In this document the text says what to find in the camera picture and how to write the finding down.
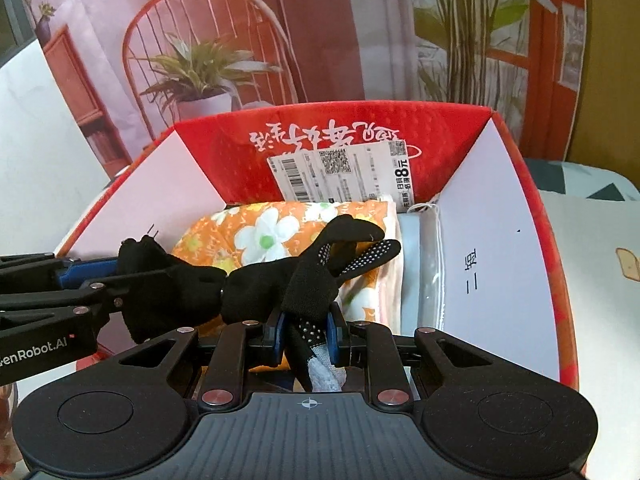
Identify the clear packet with blue cloth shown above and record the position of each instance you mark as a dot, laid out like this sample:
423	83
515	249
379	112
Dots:
415	270

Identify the wall poster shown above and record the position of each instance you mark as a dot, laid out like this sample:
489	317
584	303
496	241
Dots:
350	35

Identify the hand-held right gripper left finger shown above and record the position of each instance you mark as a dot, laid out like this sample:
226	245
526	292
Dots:
280	334

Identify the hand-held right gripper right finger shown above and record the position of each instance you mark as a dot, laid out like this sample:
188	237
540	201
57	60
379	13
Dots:
335	337

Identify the black dotted glove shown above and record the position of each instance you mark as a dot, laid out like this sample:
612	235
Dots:
310	285
170	285

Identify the orange floral cloth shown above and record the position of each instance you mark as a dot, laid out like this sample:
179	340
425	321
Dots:
250	230

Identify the white marble board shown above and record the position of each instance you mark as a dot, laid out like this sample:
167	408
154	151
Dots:
40	160

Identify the wooden wall panel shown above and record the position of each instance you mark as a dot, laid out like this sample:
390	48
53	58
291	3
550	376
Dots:
610	60

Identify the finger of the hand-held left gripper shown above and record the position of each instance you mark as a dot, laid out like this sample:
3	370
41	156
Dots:
60	300
85	271

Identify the red strawberry cardboard box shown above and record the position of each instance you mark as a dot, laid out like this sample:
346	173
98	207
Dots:
225	160

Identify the dark window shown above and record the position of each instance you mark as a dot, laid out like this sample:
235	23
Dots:
6	20

